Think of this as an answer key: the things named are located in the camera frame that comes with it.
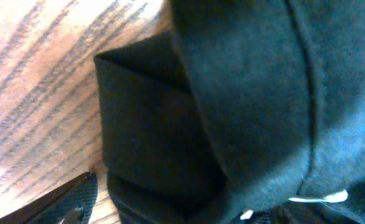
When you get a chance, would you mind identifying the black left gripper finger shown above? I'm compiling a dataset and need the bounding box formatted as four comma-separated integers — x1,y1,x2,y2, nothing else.
0,172,98,224

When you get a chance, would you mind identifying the black t-shirt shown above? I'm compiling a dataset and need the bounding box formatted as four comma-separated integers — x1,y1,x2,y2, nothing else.
94,0,365,223

